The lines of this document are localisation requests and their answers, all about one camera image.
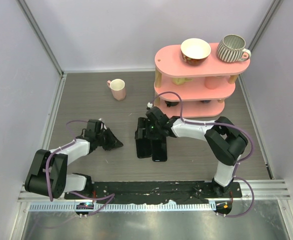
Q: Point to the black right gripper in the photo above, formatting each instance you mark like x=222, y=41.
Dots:
x=143, y=121

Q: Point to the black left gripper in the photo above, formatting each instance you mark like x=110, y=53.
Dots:
x=113, y=142

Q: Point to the black phone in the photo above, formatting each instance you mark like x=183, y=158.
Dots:
x=143, y=148

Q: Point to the dark smartphone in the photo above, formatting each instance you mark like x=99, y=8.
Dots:
x=159, y=150

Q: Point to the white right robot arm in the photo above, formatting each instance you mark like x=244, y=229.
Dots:
x=225, y=140

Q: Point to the dark green mug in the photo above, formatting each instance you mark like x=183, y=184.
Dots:
x=171, y=104

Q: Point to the pink faceted mug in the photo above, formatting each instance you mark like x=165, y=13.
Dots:
x=118, y=88

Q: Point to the yellow mug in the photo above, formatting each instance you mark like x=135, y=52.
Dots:
x=181, y=81

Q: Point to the pink three-tier wooden shelf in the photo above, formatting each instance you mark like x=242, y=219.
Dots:
x=195, y=100

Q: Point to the pink cup on shelf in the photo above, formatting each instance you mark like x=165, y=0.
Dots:
x=212, y=82

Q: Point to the white floral bowl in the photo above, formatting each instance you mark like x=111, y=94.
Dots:
x=194, y=51

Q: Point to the grey striped mug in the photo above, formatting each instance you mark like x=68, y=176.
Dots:
x=232, y=49

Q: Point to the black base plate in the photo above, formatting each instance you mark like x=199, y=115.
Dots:
x=161, y=192

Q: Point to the white slotted cable duct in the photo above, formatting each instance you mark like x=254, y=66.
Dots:
x=77, y=206

